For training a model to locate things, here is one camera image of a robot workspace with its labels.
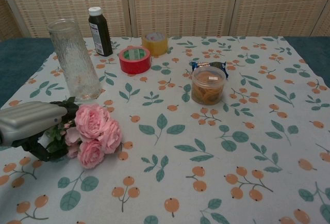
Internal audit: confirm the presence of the dark juice bottle white cap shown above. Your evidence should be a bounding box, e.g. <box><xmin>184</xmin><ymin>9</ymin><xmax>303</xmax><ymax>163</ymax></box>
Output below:
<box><xmin>88</xmin><ymin>6</ymin><xmax>113</xmax><ymax>57</ymax></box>

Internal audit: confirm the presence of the pink rose bouquet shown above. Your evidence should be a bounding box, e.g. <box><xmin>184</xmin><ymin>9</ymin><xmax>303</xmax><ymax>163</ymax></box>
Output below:
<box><xmin>38</xmin><ymin>97</ymin><xmax>123</xmax><ymax>169</ymax></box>

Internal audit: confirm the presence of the clear jar of rubber bands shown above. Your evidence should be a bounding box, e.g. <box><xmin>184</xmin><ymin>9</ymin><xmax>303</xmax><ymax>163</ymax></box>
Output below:
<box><xmin>191</xmin><ymin>66</ymin><xmax>225</xmax><ymax>105</ymax></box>

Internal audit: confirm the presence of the red tape roll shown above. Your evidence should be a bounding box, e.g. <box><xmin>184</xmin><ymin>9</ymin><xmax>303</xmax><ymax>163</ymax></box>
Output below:
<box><xmin>119</xmin><ymin>46</ymin><xmax>152</xmax><ymax>75</ymax></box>

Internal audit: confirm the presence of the floral fruit print tablecloth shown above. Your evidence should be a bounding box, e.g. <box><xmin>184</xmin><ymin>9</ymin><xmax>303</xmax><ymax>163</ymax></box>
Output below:
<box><xmin>0</xmin><ymin>35</ymin><xmax>330</xmax><ymax>224</ymax></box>

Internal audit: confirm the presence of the yellow tape roll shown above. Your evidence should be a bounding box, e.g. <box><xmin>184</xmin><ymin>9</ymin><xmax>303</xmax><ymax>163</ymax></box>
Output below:
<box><xmin>141</xmin><ymin>32</ymin><xmax>168</xmax><ymax>56</ymax></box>

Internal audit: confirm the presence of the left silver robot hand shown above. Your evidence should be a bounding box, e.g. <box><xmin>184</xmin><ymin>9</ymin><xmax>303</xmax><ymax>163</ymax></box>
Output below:
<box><xmin>0</xmin><ymin>101</ymin><xmax>70</xmax><ymax>162</ymax></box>

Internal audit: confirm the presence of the clear textured glass vase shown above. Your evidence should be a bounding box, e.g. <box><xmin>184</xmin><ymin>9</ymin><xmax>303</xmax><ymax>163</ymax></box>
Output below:
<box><xmin>47</xmin><ymin>19</ymin><xmax>103</xmax><ymax>102</ymax></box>

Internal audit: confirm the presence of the woven bamboo folding screen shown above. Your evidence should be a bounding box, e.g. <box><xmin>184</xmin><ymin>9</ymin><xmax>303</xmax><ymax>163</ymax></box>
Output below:
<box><xmin>0</xmin><ymin>0</ymin><xmax>330</xmax><ymax>42</ymax></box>

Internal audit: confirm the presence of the blue snack packet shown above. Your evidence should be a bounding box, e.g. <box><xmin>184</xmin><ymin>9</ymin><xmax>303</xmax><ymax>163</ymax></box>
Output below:
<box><xmin>190</xmin><ymin>60</ymin><xmax>229</xmax><ymax>81</ymax></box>

